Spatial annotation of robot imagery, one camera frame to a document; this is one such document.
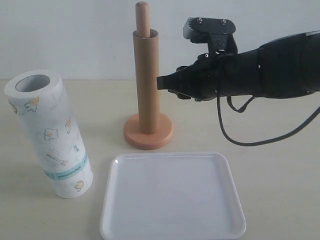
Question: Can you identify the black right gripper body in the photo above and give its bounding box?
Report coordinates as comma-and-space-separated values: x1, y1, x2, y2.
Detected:
175, 53, 240, 102

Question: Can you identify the brown cardboard tube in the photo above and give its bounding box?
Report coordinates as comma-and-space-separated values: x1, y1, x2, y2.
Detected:
133, 29, 160, 134

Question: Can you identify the patterned white paper towel roll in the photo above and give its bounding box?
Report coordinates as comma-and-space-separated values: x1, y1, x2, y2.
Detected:
4, 70, 94, 199

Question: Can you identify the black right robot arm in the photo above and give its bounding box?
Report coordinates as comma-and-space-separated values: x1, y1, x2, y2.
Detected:
156, 31, 320, 101

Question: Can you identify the wooden paper towel holder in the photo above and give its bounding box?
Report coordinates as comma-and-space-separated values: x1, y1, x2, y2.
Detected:
123, 1, 174, 150

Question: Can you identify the white rectangular plastic tray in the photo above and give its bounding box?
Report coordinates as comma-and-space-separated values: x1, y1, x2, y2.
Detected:
99, 151, 247, 240

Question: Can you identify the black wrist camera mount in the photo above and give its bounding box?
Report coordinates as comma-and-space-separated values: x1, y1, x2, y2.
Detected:
182, 17, 238, 54

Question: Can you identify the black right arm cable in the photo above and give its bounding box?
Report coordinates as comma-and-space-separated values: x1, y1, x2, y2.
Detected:
215, 53, 320, 147

